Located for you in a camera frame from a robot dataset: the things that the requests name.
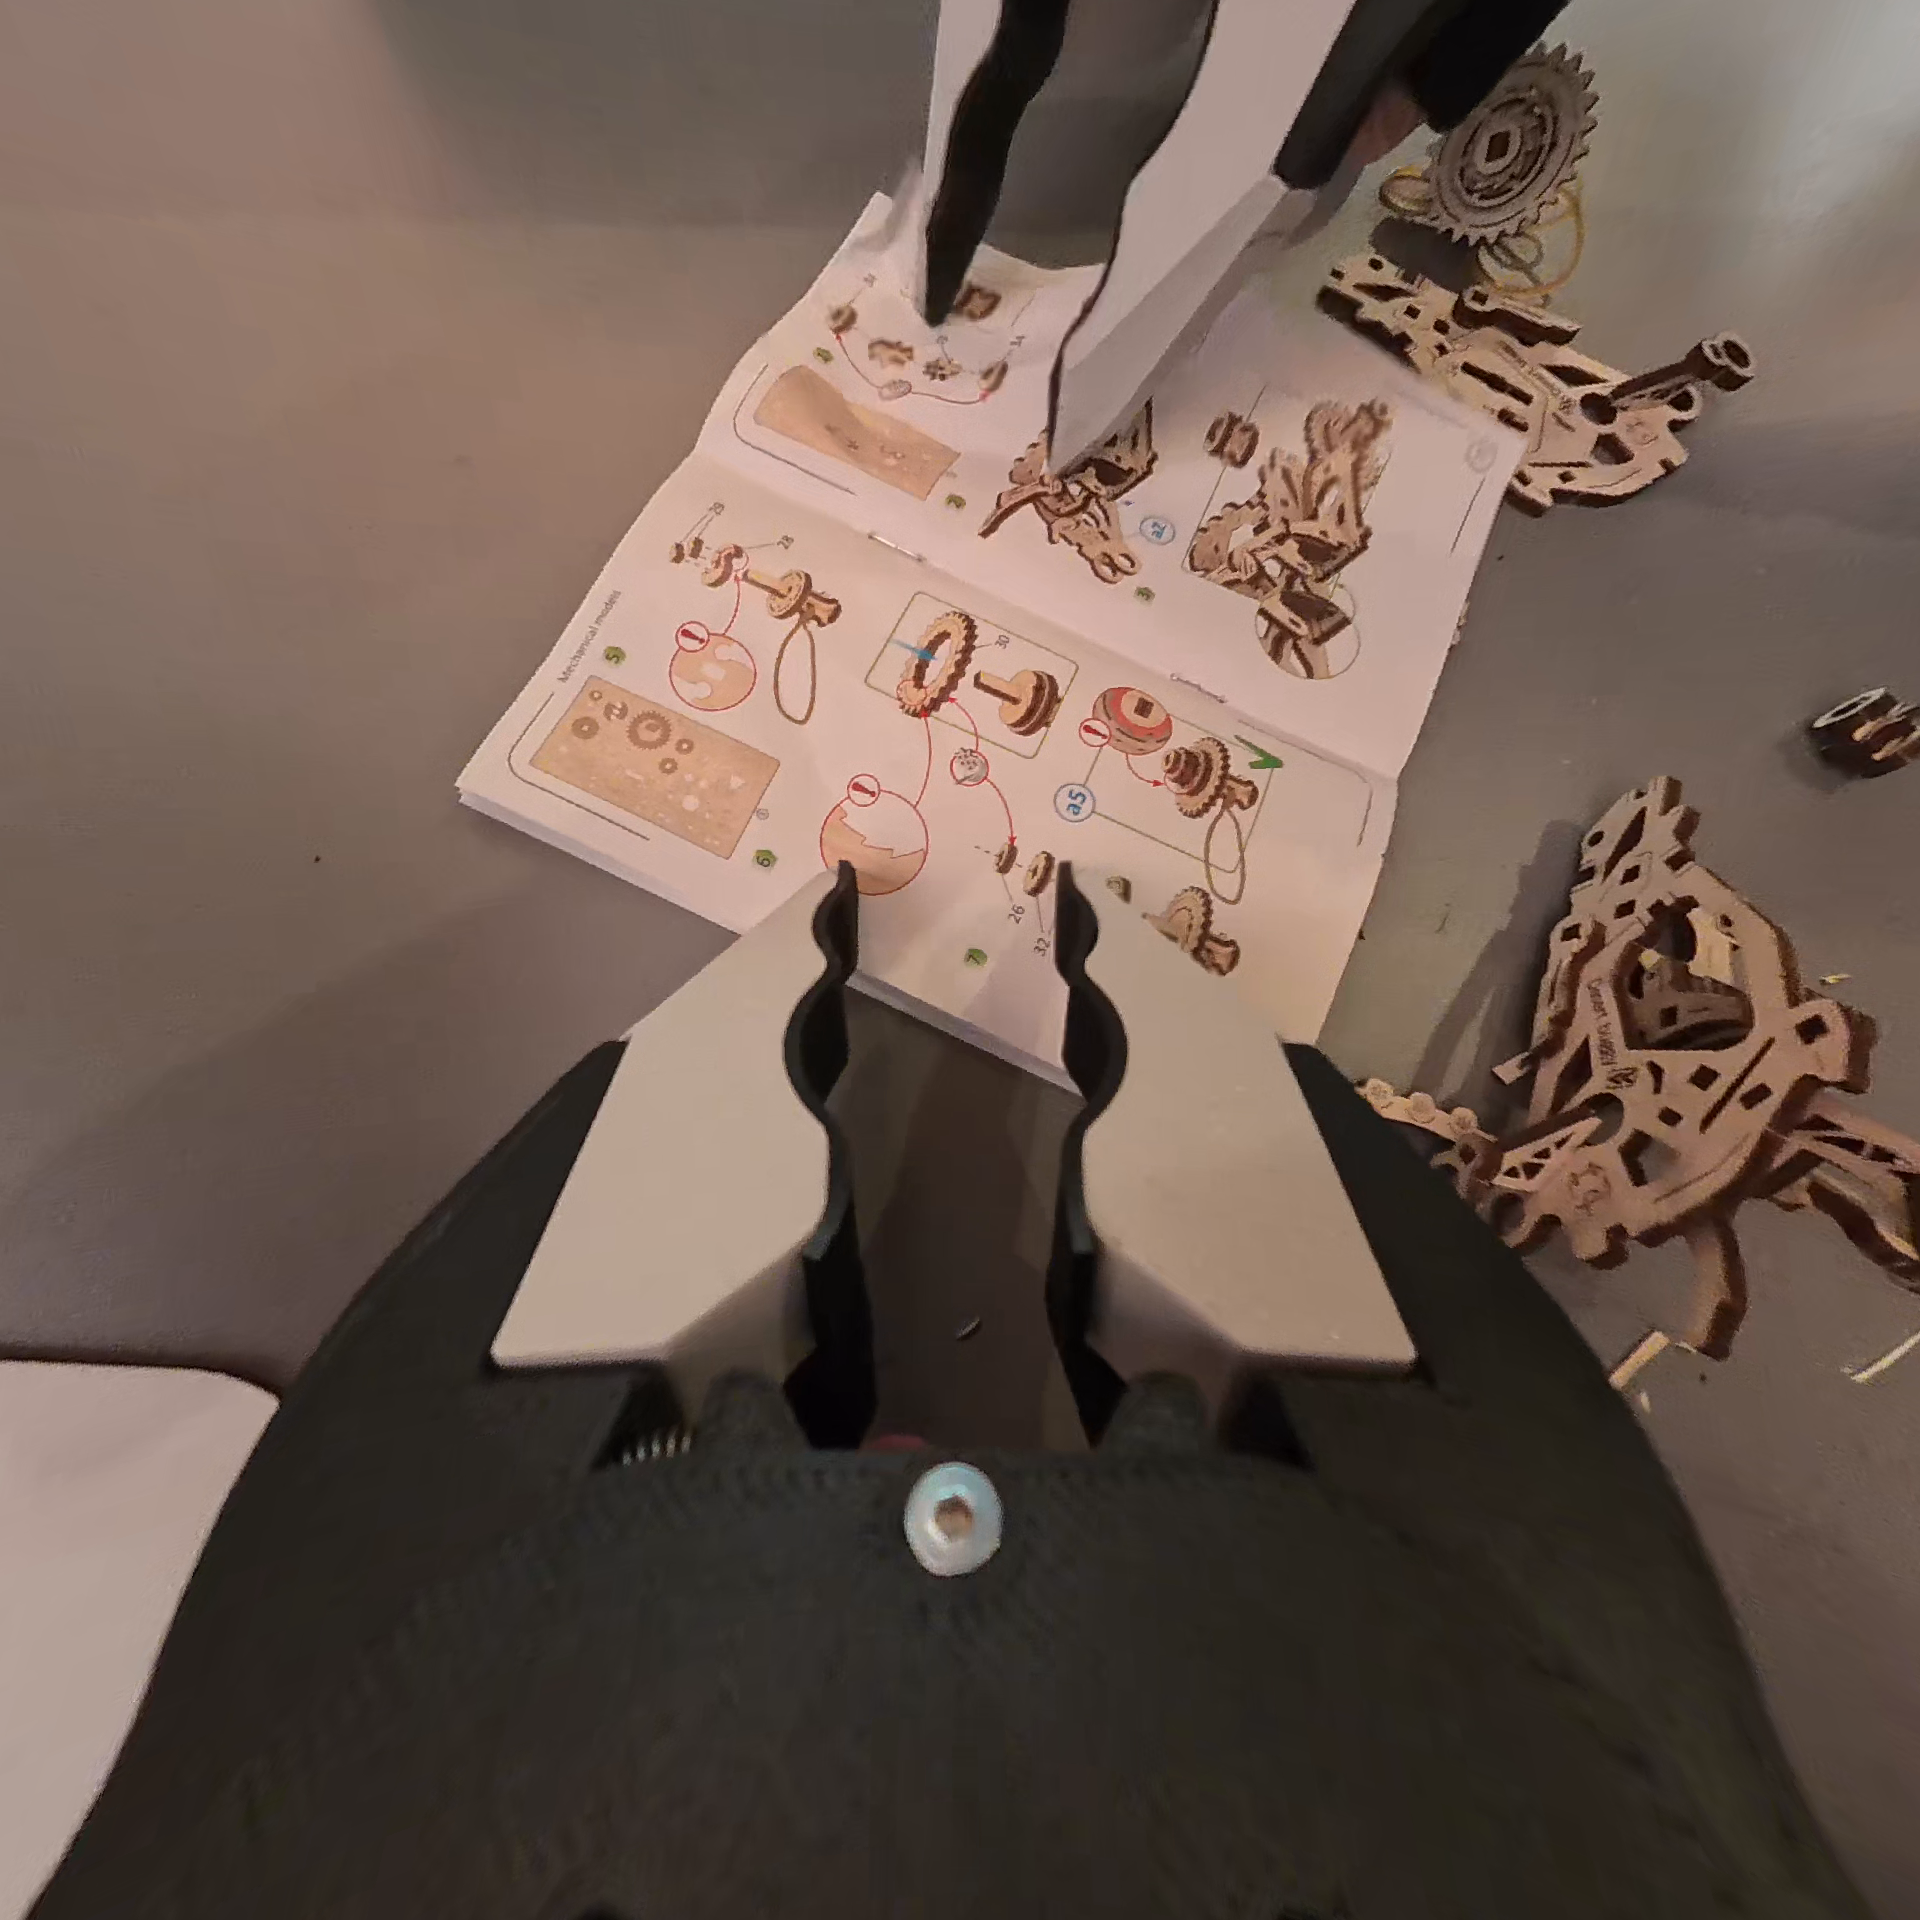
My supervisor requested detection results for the paper instruction booklet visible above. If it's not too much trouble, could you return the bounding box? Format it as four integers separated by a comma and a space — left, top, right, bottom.
456, 188, 1505, 1075

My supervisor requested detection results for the wooden gear wheel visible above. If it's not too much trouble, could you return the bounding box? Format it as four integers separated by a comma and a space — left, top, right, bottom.
1387, 40, 1599, 250

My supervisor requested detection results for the flat wooden model assembly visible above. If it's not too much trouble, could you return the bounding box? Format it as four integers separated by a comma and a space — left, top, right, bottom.
1317, 247, 1758, 518

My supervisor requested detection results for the small notched wooden part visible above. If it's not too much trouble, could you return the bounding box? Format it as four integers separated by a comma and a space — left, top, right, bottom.
1807, 687, 1920, 776

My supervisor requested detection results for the bulky wooden model assembly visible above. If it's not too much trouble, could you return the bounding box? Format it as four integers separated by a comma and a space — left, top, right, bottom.
1430, 774, 1920, 1360

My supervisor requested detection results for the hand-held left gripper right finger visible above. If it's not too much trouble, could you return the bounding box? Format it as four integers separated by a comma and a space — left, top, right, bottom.
1045, 856, 1424, 1454

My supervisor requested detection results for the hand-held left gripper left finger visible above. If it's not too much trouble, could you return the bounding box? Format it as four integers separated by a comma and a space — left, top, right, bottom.
487, 860, 879, 1454

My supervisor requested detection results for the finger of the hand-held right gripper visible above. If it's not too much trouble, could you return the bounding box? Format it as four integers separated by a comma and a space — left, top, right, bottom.
919, 0, 1075, 330
1041, 0, 1433, 471

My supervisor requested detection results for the yellow rubber band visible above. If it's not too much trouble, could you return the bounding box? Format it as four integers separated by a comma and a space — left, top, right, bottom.
1375, 157, 1593, 301

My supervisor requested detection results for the white sheet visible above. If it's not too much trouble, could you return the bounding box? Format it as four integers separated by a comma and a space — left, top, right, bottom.
0, 1352, 284, 1920

